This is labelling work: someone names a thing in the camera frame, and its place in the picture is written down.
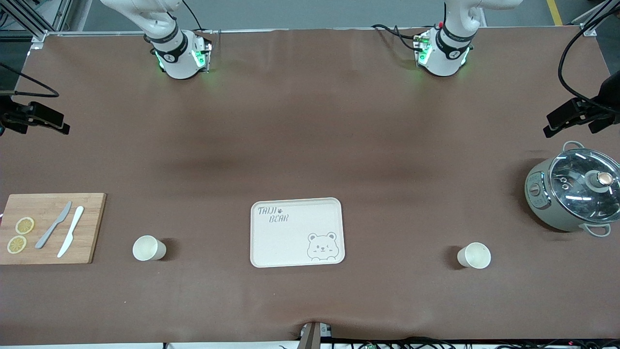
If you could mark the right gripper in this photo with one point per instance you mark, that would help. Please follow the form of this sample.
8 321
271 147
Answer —
10 118

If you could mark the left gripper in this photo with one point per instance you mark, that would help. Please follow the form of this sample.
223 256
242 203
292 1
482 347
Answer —
604 100

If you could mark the white IKEA cup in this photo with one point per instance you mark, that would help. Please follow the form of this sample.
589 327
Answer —
474 255
147 248

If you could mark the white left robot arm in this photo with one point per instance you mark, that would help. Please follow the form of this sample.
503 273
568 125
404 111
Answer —
443 60

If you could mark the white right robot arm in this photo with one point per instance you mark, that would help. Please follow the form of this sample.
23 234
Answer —
177 58

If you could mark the cream bear print tray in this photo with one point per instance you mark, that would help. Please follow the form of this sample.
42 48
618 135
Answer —
290 242

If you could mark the grey-green electric cooking pot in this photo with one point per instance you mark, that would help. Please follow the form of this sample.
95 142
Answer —
542 203

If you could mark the grey plastic knife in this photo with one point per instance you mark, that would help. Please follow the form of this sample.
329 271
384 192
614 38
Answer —
53 226

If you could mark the lemon slice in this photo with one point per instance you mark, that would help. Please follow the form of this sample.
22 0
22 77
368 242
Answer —
16 244
24 225

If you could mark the white plastic knife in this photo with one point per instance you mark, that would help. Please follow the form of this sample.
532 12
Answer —
71 232

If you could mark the bamboo cutting board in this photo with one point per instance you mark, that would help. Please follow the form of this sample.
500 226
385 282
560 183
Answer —
92 232

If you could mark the brown table mat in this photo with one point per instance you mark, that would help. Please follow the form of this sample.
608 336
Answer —
310 135

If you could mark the aluminium frame extrusion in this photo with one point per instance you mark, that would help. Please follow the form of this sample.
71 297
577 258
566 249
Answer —
593 19
29 22

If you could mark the grey camera stand bracket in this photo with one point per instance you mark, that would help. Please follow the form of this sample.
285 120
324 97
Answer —
312 335

